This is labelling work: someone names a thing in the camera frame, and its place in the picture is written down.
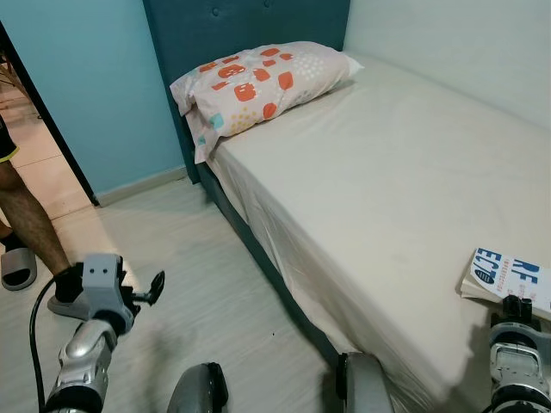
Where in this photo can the white book with blue letters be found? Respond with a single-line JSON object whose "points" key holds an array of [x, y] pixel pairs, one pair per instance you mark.
{"points": [[512, 275]]}

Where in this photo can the pink pillow with orange spots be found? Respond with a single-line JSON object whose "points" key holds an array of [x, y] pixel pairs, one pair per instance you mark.
{"points": [[258, 86]]}

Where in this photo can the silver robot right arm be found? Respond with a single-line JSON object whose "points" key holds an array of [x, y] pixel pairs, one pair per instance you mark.
{"points": [[516, 370]]}

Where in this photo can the beige skirting board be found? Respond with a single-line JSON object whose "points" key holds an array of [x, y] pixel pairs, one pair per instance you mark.
{"points": [[142, 185]]}

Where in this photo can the teal bed base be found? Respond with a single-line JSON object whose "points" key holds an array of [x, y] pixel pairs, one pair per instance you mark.
{"points": [[258, 258]]}

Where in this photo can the dark robot left leg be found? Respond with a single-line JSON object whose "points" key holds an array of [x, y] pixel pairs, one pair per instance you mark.
{"points": [[198, 391]]}

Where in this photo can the dark robot leg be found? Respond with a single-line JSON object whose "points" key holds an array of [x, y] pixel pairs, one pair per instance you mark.
{"points": [[198, 391], [362, 387]]}

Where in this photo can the person in black shorts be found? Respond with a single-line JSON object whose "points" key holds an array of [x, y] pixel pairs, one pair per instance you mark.
{"points": [[30, 215]]}

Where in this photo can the dark robot right leg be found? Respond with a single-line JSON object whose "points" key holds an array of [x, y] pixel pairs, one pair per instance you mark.
{"points": [[362, 387]]}

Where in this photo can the white sheeted mattress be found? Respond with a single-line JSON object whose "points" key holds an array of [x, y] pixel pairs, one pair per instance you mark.
{"points": [[387, 189]]}

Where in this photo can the teal upholstered headboard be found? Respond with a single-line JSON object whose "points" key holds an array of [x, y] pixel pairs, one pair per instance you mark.
{"points": [[241, 26]]}

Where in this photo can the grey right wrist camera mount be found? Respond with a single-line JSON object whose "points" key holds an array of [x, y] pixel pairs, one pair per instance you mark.
{"points": [[516, 332]]}

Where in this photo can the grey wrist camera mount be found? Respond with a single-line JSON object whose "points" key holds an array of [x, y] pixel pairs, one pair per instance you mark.
{"points": [[102, 280], [516, 332]]}

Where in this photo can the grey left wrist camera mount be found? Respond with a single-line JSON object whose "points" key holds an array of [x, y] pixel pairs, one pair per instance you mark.
{"points": [[102, 280]]}

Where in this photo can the dark door frame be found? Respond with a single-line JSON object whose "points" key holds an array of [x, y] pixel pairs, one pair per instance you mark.
{"points": [[43, 110]]}

